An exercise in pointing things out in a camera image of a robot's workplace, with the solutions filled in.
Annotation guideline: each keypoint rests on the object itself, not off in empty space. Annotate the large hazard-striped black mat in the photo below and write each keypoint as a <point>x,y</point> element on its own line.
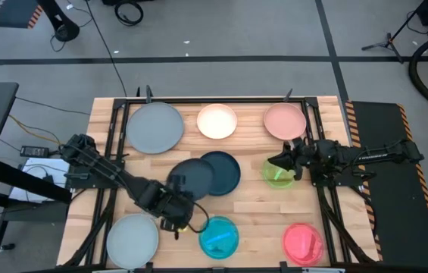
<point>388,227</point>

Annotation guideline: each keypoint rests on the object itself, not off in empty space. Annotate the black tripod stand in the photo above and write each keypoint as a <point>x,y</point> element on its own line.
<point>388,39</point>

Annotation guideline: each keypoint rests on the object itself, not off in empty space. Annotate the slate grey plastic plate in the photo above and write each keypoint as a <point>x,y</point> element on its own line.
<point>196,176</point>

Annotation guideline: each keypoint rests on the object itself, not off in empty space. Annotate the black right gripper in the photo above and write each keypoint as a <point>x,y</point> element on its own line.
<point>302,158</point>

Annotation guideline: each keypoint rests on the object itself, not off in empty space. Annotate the small hazard-striped black mat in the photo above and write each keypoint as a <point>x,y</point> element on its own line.
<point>9,13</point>

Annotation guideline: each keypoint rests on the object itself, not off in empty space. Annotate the large dark grey plate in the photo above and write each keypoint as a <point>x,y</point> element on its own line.
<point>155,128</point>

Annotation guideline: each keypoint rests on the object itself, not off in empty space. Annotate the pink plastic plate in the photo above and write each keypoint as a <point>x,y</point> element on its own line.
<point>285,121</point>

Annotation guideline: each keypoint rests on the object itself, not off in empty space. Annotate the green translucent plate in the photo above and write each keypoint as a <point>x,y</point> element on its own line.
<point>276,180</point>

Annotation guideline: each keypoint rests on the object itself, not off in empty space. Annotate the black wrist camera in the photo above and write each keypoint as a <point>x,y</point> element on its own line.
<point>172,227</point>
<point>301,142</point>

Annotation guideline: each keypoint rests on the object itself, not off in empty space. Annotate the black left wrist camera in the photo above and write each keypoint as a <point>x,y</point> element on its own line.
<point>172,227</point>

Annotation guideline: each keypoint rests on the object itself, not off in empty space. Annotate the black power adapter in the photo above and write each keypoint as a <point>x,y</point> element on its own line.
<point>34,151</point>

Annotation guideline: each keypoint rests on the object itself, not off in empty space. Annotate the white paper sheet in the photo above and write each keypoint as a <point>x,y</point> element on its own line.
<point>59,167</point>

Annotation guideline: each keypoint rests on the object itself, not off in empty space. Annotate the black round stand base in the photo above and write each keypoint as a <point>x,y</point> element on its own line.
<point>64,32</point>

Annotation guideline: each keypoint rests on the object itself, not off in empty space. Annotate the red translucent plate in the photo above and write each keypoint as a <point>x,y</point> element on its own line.
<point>303,244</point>

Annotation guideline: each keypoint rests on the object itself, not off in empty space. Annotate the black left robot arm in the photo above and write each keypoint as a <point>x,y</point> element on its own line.
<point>100,167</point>

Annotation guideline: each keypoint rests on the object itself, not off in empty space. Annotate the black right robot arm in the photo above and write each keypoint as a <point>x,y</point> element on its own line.
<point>372,155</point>

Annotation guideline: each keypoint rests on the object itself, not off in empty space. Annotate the cream white bowl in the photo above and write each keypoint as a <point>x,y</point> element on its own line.
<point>217,121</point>

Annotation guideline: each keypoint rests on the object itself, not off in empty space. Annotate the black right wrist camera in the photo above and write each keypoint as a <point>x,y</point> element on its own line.
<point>301,142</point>

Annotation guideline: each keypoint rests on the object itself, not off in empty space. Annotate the teal translucent plate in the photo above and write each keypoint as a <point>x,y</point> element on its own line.
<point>219,238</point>

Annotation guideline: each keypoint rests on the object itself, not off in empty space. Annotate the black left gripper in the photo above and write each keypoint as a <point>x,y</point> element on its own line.
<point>168,204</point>

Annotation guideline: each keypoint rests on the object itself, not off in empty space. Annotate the black aluminium table frame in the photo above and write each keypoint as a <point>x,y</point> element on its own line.
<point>213,101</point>

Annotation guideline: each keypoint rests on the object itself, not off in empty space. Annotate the light grey plastic plate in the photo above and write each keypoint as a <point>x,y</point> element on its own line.
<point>132,241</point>

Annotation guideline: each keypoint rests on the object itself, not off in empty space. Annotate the navy blue plastic plate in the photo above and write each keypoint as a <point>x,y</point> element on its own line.
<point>227,174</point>

